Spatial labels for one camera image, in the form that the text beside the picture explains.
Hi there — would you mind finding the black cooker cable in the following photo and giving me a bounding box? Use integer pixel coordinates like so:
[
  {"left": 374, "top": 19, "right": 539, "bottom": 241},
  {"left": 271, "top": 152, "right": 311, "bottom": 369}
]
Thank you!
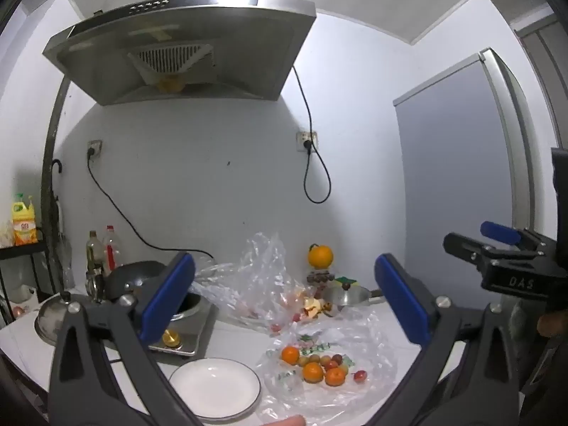
[{"left": 86, "top": 148, "right": 215, "bottom": 261}]

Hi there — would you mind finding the grey refrigerator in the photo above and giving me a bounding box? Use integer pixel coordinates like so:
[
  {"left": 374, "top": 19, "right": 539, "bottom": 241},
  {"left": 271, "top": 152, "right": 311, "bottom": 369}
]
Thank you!
[{"left": 393, "top": 47, "right": 544, "bottom": 296}]

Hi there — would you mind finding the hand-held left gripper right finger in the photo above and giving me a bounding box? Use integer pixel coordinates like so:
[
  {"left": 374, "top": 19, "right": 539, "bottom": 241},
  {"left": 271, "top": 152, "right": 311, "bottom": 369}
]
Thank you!
[{"left": 366, "top": 253, "right": 522, "bottom": 426}]

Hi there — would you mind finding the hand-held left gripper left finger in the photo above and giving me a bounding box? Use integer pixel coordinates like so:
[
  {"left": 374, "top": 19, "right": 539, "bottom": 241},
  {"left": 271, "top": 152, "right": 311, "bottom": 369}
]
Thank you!
[{"left": 48, "top": 252, "right": 209, "bottom": 426}]

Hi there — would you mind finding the white plate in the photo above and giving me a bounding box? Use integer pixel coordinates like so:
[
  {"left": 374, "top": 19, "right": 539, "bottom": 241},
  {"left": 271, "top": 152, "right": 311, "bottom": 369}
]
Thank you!
[{"left": 168, "top": 357, "right": 262, "bottom": 422}]

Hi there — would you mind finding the steel gas stove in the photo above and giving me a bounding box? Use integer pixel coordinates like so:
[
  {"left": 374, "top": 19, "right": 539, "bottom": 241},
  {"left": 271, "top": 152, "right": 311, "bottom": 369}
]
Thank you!
[{"left": 146, "top": 293, "right": 219, "bottom": 356}]

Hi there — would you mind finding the white plastic container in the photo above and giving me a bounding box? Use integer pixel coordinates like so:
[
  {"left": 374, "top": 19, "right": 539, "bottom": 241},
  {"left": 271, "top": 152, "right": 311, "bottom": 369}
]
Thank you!
[{"left": 8, "top": 285, "right": 37, "bottom": 306}]

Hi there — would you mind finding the steel pot lid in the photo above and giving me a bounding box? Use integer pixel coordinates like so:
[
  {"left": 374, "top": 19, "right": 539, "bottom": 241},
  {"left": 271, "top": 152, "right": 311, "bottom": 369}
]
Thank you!
[{"left": 34, "top": 292, "right": 96, "bottom": 346}]

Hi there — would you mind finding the person's right hand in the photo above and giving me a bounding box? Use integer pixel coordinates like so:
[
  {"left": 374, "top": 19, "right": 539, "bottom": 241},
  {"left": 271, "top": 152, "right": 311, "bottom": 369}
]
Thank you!
[{"left": 537, "top": 311, "right": 568, "bottom": 339}]

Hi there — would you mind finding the red cap bottle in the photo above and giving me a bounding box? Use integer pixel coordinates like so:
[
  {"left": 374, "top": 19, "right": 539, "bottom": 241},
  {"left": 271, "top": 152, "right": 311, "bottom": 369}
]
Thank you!
[{"left": 103, "top": 225, "right": 122, "bottom": 271}]

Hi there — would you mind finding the dark oil bottle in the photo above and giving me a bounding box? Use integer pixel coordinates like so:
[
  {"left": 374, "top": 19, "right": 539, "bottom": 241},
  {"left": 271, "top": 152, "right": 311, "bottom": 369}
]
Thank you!
[{"left": 86, "top": 230, "right": 105, "bottom": 276}]

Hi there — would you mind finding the grey door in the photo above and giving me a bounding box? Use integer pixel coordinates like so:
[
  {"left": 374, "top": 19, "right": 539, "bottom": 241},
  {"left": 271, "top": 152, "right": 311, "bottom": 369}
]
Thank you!
[{"left": 510, "top": 9, "right": 568, "bottom": 152}]

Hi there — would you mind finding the large orange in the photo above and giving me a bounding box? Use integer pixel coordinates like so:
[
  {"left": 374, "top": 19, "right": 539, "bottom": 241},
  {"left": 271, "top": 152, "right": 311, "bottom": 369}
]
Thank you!
[{"left": 308, "top": 243, "right": 334, "bottom": 270}]

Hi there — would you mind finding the yellow oil bottle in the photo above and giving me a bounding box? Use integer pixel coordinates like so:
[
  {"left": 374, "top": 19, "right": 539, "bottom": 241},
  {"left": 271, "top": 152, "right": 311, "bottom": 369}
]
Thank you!
[{"left": 11, "top": 193, "right": 39, "bottom": 246}]

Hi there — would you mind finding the printed plastic bag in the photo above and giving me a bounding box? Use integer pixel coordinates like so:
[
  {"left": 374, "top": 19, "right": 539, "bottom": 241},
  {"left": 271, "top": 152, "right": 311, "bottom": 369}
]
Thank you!
[{"left": 255, "top": 306, "right": 398, "bottom": 424}]

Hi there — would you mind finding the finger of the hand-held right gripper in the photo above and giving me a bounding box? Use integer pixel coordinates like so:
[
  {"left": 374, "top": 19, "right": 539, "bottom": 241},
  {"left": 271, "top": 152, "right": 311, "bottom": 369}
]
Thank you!
[
  {"left": 480, "top": 221, "right": 555, "bottom": 253},
  {"left": 443, "top": 232, "right": 533, "bottom": 271}
]

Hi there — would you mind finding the orange peel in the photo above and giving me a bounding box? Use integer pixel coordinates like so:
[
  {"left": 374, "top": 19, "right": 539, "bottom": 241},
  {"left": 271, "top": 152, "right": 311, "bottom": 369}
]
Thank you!
[{"left": 302, "top": 295, "right": 333, "bottom": 318}]

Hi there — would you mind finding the grey wall pipe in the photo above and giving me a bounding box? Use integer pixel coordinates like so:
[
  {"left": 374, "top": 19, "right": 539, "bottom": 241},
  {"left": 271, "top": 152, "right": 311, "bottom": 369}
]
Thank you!
[{"left": 40, "top": 77, "right": 74, "bottom": 231}]

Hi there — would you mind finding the clear plastic bag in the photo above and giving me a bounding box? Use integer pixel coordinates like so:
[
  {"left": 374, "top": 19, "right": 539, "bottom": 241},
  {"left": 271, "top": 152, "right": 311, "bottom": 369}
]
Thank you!
[{"left": 193, "top": 232, "right": 320, "bottom": 333}]

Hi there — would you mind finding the black wok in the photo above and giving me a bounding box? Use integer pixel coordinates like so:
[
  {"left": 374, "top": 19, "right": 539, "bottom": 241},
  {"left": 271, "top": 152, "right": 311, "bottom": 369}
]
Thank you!
[{"left": 104, "top": 260, "right": 209, "bottom": 320}]

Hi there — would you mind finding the black shelf rack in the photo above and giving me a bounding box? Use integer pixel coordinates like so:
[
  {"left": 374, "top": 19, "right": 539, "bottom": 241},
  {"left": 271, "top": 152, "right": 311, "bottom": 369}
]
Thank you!
[{"left": 0, "top": 228, "right": 63, "bottom": 324}]

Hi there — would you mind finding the steel range hood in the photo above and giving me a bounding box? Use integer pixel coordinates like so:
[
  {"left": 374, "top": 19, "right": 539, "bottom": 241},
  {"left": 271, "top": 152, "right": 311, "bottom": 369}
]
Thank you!
[{"left": 42, "top": 0, "right": 318, "bottom": 106}]

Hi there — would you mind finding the black range hood cable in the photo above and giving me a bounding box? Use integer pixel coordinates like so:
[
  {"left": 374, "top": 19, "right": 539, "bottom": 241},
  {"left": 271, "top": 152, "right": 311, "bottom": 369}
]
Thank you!
[{"left": 292, "top": 66, "right": 332, "bottom": 205}]

